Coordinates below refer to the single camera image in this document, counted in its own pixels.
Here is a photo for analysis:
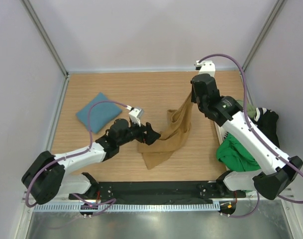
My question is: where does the left aluminium frame post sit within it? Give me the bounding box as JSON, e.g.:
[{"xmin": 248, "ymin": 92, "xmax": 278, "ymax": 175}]
[{"xmin": 21, "ymin": 0, "xmax": 69, "ymax": 77}]

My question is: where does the white laundry tray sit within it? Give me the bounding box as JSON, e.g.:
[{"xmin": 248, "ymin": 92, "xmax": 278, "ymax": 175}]
[{"xmin": 214, "ymin": 123, "xmax": 226, "ymax": 148}]

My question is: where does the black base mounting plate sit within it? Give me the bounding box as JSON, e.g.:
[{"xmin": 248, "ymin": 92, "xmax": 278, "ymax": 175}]
[{"xmin": 79, "ymin": 181, "xmax": 246, "ymax": 205}]

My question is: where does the right aluminium frame post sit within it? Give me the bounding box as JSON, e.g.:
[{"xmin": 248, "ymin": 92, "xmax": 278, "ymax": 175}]
[{"xmin": 239, "ymin": 0, "xmax": 288, "ymax": 74}]

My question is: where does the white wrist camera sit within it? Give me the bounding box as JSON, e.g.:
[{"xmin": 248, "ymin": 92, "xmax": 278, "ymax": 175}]
[
  {"xmin": 128, "ymin": 108, "xmax": 144, "ymax": 126},
  {"xmin": 195, "ymin": 60, "xmax": 216, "ymax": 77}
]

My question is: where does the white slotted cable duct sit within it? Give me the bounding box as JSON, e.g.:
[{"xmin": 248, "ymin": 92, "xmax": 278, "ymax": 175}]
[{"xmin": 34, "ymin": 202, "xmax": 220, "ymax": 212}]

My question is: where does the black garment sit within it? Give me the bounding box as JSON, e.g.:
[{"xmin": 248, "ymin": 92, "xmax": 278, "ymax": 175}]
[{"xmin": 253, "ymin": 108, "xmax": 280, "ymax": 148}]

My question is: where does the tan garment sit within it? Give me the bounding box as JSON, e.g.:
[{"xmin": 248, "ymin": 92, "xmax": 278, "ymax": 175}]
[{"xmin": 137, "ymin": 94, "xmax": 194, "ymax": 170}]

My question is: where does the aluminium frame post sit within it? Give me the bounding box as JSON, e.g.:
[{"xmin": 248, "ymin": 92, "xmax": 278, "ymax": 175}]
[
  {"xmin": 239, "ymin": 0, "xmax": 288, "ymax": 74},
  {"xmin": 21, "ymin": 0, "xmax": 69, "ymax": 77}
]

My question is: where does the olive green garment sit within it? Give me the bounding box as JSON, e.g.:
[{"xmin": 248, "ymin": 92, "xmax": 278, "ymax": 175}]
[{"xmin": 237, "ymin": 100, "xmax": 256, "ymax": 120}]

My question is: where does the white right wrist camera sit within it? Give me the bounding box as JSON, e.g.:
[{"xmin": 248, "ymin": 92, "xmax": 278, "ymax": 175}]
[{"xmin": 195, "ymin": 60, "xmax": 216, "ymax": 77}]

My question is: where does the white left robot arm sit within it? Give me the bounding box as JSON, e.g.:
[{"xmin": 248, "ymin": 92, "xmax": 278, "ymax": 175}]
[{"xmin": 21, "ymin": 119, "xmax": 160, "ymax": 207}]

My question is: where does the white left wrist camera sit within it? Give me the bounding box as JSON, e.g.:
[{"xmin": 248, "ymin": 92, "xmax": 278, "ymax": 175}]
[{"xmin": 128, "ymin": 108, "xmax": 144, "ymax": 126}]

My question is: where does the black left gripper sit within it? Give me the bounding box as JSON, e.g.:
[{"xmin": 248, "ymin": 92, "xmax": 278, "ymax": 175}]
[{"xmin": 117, "ymin": 118, "xmax": 160, "ymax": 146}]

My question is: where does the blue tank top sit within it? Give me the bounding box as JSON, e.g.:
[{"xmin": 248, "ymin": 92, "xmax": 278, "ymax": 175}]
[{"xmin": 76, "ymin": 92, "xmax": 122, "ymax": 134}]

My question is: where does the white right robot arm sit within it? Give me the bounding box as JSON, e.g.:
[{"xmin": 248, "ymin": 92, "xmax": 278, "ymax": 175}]
[{"xmin": 191, "ymin": 74, "xmax": 303, "ymax": 200}]

